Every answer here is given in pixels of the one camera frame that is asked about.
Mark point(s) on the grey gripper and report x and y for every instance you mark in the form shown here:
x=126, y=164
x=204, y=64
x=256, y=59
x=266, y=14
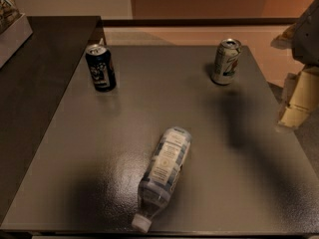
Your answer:
x=308, y=37

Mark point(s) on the clear blue plastic water bottle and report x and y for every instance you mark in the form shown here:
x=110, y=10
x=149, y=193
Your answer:
x=158, y=183

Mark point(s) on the white green soda can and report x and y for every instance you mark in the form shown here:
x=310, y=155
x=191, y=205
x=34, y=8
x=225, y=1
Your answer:
x=226, y=61

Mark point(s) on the blue pepsi can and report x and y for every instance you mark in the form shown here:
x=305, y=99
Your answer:
x=99, y=60

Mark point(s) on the dark side table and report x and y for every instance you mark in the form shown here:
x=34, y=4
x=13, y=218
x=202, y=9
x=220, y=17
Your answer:
x=32, y=84

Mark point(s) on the white box with snacks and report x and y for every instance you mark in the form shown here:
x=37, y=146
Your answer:
x=15, y=30

